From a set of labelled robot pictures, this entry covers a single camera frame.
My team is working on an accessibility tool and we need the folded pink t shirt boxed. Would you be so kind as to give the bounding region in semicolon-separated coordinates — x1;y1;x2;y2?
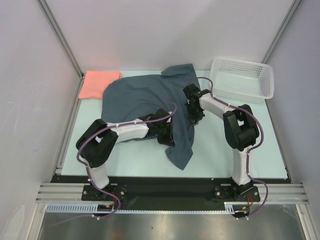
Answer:
78;70;123;100

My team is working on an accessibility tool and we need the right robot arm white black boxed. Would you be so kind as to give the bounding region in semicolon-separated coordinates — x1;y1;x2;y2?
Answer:
183;83;260;202

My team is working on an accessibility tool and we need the left aluminium frame post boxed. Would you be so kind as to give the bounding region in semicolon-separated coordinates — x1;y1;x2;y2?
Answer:
36;0;85;80

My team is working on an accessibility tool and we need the right aluminium frame post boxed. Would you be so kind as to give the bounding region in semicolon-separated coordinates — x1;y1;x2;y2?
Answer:
261;0;304;64

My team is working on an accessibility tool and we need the aluminium frame post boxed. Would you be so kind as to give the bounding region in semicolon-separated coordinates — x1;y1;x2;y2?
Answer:
36;0;85;80
261;0;304;64

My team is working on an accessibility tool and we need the white plastic perforated basket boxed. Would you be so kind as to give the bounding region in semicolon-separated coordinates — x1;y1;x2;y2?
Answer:
209;57;274;103

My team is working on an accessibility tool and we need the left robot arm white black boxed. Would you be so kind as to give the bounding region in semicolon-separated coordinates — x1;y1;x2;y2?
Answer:
75;108;175;200

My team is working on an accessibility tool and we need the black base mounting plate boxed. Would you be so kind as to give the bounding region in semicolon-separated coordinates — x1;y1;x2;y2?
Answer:
49;174;293;212

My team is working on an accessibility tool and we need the aluminium front rail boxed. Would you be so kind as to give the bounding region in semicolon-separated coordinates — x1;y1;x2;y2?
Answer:
35;183;309;204

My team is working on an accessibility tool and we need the blue-grey t shirt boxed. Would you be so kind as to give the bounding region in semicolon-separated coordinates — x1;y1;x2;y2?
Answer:
101;63;197;170

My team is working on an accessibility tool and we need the white slotted cable duct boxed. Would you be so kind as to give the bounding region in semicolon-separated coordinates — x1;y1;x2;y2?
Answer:
46;203;248;215

